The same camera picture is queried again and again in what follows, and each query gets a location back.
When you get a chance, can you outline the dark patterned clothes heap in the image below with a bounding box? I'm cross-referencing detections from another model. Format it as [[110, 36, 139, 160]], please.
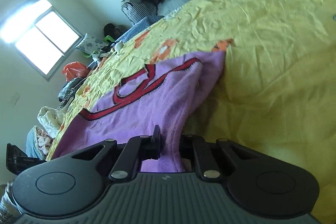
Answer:
[[58, 77, 86, 109]]

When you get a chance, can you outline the blue quilted blanket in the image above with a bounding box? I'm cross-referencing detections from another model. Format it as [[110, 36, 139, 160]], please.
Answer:
[[108, 15, 163, 46]]

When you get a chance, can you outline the checkered houndstooth bag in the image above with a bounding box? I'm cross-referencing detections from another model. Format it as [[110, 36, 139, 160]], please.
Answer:
[[121, 0, 157, 25]]

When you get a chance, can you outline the yellow floral bed sheet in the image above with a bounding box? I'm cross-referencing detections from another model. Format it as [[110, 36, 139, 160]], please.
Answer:
[[48, 0, 335, 223]]

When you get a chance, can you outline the patterned white pillow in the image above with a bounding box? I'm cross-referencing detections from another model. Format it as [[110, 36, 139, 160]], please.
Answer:
[[76, 34, 106, 55]]

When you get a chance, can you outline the window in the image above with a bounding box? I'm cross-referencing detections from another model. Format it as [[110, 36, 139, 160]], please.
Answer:
[[1, 0, 83, 80]]

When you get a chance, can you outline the purple sweater red collar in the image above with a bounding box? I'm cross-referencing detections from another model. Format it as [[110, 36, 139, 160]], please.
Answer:
[[52, 51, 226, 173]]

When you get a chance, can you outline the orange plastic bag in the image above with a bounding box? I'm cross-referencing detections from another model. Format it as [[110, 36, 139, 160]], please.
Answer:
[[62, 61, 89, 82]]

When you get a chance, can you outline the white quilted jacket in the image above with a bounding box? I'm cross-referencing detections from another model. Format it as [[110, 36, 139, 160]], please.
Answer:
[[37, 106, 67, 139]]

